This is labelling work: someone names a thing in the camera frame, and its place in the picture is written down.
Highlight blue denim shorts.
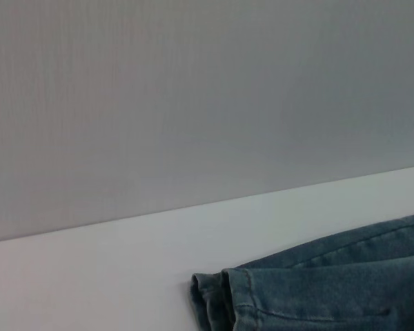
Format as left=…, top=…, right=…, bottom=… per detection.
left=188, top=210, right=414, bottom=331

